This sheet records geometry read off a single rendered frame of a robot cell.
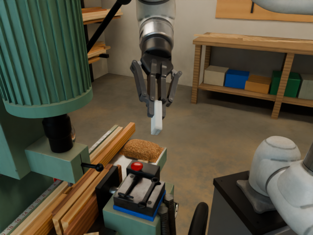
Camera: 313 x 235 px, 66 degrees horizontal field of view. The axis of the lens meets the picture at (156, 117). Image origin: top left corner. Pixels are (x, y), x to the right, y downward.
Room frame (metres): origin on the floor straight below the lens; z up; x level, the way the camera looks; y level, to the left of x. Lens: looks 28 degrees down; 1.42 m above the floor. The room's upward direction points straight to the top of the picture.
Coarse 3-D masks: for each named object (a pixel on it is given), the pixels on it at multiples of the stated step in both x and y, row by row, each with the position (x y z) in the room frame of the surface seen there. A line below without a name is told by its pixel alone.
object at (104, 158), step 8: (128, 128) 0.80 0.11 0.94; (120, 136) 0.74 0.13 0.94; (128, 136) 0.78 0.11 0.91; (112, 144) 0.69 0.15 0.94; (120, 144) 0.72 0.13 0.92; (104, 152) 0.64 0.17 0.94; (112, 152) 0.67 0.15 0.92; (96, 160) 0.60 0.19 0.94; (104, 160) 0.62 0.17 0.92; (64, 192) 0.47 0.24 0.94; (56, 200) 0.44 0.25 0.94; (48, 208) 0.42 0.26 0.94; (48, 216) 0.39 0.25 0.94; (40, 224) 0.37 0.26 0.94; (48, 224) 0.39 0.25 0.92; (32, 232) 0.35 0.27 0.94; (40, 232) 0.36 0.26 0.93; (48, 232) 0.38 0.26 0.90
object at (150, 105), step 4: (148, 96) 0.49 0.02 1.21; (144, 100) 0.49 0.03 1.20; (148, 100) 0.48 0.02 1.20; (148, 104) 0.48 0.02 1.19; (152, 104) 0.48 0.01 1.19; (148, 108) 0.47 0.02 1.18; (152, 108) 0.47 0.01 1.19; (148, 112) 0.46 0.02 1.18; (152, 112) 0.46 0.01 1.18; (148, 116) 0.46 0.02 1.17; (152, 116) 0.46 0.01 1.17
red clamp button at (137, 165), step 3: (135, 162) 0.49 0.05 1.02; (138, 162) 0.49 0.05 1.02; (132, 165) 0.48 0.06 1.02; (135, 165) 0.48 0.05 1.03; (138, 165) 0.48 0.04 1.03; (141, 165) 0.48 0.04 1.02; (132, 168) 0.47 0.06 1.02; (135, 168) 0.47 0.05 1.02; (138, 168) 0.47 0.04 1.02; (141, 168) 0.47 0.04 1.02
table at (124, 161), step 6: (120, 150) 0.71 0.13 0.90; (114, 156) 0.68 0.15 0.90; (120, 156) 0.68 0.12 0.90; (126, 156) 0.68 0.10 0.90; (162, 156) 0.68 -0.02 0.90; (114, 162) 0.64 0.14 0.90; (120, 162) 0.64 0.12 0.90; (126, 162) 0.64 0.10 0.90; (150, 162) 0.64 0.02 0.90; (156, 162) 0.64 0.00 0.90; (162, 162) 0.68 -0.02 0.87; (126, 174) 0.58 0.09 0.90; (174, 204) 0.49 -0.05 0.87; (174, 210) 0.49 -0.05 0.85; (102, 216) 0.43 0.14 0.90; (96, 222) 0.41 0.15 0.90; (102, 222) 0.41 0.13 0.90; (54, 228) 0.39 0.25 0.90; (90, 228) 0.39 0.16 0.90; (96, 228) 0.39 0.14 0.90; (102, 228) 0.39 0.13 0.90; (108, 228) 0.39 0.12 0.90; (48, 234) 0.38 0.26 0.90; (54, 234) 0.38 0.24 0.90; (102, 234) 0.38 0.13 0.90; (108, 234) 0.38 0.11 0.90; (114, 234) 0.38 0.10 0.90
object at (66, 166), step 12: (36, 144) 0.50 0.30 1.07; (48, 144) 0.50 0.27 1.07; (36, 156) 0.47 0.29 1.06; (48, 156) 0.46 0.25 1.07; (60, 156) 0.45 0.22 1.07; (72, 156) 0.45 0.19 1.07; (84, 156) 0.48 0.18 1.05; (36, 168) 0.47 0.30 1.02; (48, 168) 0.46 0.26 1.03; (60, 168) 0.45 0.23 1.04; (72, 168) 0.44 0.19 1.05; (84, 168) 0.47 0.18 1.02; (72, 180) 0.44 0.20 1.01
